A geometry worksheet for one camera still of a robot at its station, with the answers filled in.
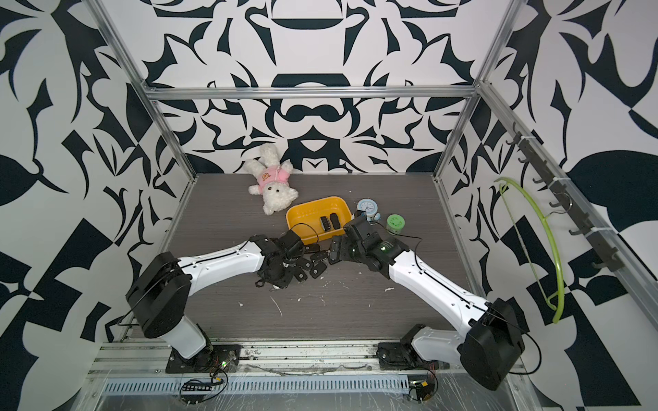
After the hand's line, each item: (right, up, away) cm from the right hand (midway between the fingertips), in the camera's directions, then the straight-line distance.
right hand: (342, 244), depth 81 cm
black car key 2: (-13, -9, +11) cm, 19 cm away
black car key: (-8, -7, +13) cm, 16 cm away
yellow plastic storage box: (-13, +6, +23) cm, 28 cm away
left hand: (-20, -12, +6) cm, 24 cm away
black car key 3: (-8, -10, +10) cm, 16 cm away
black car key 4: (-14, -12, +7) cm, 20 cm away
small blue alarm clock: (+12, +11, +23) cm, 29 cm away
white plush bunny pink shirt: (-27, +22, +27) cm, 44 cm away
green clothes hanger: (+48, +17, -3) cm, 51 cm away
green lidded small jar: (+21, +5, +18) cm, 28 cm away
